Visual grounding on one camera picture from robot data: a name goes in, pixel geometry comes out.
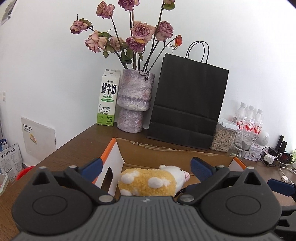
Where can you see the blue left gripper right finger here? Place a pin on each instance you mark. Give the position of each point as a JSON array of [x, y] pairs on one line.
[[201, 169]]

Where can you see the black paper bag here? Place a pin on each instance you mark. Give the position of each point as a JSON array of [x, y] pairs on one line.
[[188, 101]]

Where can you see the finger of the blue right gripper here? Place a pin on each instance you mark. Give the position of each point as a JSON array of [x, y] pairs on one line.
[[280, 187]]

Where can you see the white power adapter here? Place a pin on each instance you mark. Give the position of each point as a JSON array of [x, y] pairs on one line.
[[269, 159]]

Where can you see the clear drinking glass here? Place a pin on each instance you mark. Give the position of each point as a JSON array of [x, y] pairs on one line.
[[242, 143]]

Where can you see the red cardboard box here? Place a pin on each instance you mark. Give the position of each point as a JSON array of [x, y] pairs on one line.
[[122, 154]]

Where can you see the green white milk carton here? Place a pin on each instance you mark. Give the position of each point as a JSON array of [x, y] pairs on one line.
[[108, 97]]

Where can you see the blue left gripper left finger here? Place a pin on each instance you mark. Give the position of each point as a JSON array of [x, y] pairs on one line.
[[91, 170]]

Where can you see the purple ceramic vase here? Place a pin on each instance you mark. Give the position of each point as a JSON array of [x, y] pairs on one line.
[[134, 98]]

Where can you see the yellow white plush toy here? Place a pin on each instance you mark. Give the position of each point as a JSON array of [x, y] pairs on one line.
[[164, 181]]

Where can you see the white board with label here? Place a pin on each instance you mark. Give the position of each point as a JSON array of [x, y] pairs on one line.
[[40, 140]]

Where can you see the white round speaker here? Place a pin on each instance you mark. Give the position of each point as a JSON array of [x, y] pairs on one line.
[[263, 138]]

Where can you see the water bottle red label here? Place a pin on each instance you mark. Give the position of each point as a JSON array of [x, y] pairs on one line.
[[241, 116], [258, 122], [250, 119]]

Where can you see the clear jar of seeds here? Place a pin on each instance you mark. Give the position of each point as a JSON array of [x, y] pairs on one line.
[[224, 135]]

